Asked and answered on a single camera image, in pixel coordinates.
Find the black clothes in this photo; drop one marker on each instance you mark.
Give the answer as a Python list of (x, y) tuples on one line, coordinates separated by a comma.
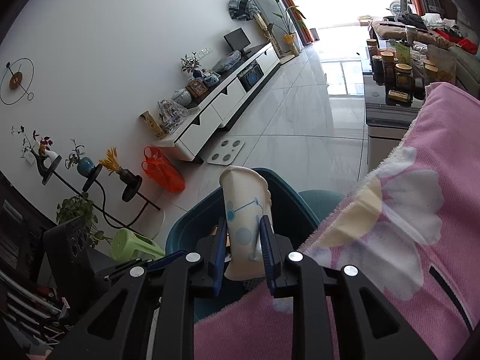
[(410, 20)]

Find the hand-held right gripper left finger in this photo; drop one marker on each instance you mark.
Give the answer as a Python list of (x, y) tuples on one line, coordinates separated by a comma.
[(219, 255)]

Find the white ceramic jar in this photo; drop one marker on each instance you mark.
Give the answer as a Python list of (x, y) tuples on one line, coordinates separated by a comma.
[(182, 96)]

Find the blue white porcelain jar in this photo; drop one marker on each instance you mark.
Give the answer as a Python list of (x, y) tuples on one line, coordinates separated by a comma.
[(211, 78)]

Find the leafy green potted plant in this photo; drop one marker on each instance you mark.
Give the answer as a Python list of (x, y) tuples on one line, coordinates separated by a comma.
[(77, 208)]

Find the black monitor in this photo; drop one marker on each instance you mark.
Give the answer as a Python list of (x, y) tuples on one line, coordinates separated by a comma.
[(237, 39)]

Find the olive green sofa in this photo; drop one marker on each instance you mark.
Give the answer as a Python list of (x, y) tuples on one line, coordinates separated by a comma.
[(465, 71)]

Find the white tv cabinet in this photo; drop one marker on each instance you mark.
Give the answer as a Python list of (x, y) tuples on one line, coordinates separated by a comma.
[(232, 93)]

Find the teal stool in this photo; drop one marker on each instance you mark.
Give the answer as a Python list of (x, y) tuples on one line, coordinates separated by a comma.
[(324, 206)]

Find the glass coffee table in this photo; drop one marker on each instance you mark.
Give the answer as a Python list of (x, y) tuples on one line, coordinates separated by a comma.
[(382, 120)]

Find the orange plastic bag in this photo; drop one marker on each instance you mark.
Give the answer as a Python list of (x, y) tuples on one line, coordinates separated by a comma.
[(165, 176)]

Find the white dotted paper cup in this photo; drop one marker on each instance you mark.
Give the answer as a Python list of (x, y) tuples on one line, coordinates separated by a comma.
[(242, 210)]

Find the tall yellow box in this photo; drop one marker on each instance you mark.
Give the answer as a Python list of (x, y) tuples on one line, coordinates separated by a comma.
[(153, 124)]

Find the blue white wrapped bundle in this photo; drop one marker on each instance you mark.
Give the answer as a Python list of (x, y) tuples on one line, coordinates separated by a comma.
[(227, 62)]

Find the white wall socket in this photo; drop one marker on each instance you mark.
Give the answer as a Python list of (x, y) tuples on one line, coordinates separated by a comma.
[(206, 51)]

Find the green plastic stool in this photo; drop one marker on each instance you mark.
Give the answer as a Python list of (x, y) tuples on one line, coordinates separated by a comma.
[(131, 245)]

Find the glass ship model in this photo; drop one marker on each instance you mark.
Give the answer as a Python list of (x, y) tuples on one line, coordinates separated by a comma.
[(171, 116)]

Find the teal plastic bin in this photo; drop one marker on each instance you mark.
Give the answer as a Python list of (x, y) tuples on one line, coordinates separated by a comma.
[(195, 217)]

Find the white vase with dark flowers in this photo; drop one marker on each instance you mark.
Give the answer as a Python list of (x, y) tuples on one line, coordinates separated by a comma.
[(47, 153)]

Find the fan with patterned cover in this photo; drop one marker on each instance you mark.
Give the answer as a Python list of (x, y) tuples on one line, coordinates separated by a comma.
[(242, 7)]

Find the white bathroom scale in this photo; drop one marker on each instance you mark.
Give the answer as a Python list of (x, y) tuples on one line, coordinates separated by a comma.
[(227, 152)]

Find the brown paper bag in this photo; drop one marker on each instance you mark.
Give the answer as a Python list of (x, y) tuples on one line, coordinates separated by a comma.
[(442, 67)]

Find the tall plant in yellow pot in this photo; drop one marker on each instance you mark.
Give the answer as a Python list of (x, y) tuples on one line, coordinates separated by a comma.
[(288, 41)]

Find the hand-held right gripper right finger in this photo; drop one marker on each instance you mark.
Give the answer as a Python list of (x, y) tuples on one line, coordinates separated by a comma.
[(266, 255)]

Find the group of tea jars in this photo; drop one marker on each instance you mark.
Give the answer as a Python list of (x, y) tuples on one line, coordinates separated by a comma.
[(403, 78)]

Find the pink floral blanket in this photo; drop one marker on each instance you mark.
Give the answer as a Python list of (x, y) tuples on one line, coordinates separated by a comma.
[(412, 232)]

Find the grey office chair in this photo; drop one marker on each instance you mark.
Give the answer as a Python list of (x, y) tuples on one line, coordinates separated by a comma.
[(399, 6)]

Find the black curved plant stand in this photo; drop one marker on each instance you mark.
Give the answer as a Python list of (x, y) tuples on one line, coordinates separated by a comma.
[(93, 178)]

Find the green packet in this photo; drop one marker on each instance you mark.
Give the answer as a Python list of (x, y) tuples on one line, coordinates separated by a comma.
[(401, 51)]

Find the pile of white clothes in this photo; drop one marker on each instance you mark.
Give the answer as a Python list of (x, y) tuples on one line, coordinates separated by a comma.
[(438, 20)]

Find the small plant in blue vase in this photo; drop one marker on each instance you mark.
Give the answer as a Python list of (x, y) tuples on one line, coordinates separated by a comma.
[(191, 65)]

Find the red cloth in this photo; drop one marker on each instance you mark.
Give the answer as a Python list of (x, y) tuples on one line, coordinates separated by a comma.
[(465, 43)]

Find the teal vase with plant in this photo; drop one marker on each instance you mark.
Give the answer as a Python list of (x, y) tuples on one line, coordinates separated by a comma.
[(85, 165)]

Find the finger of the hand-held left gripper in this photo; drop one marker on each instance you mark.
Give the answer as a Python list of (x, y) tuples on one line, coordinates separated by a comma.
[(167, 259)]

